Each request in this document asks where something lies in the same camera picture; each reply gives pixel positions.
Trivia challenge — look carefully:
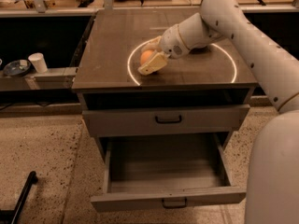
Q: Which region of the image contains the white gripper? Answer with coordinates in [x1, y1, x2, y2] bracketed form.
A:
[138, 24, 190, 76]

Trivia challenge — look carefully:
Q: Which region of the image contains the orange fruit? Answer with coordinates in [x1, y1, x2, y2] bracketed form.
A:
[140, 50, 153, 65]

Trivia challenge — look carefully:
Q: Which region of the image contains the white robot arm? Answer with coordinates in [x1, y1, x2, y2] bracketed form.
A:
[138, 0, 299, 224]

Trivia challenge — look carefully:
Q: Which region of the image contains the grey upper drawer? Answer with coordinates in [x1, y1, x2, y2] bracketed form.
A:
[83, 105, 249, 137]

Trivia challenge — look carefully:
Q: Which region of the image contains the grey drawer cabinet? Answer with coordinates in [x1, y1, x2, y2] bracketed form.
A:
[71, 7, 259, 163]

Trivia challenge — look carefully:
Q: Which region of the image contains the grey open middle drawer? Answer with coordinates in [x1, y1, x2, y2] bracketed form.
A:
[91, 133, 246, 212]

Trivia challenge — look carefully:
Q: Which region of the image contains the white paper cup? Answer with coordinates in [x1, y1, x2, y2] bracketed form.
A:
[28, 52, 48, 73]

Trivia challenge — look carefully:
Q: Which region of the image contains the black metal bar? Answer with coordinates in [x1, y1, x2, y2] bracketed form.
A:
[0, 171, 38, 224]

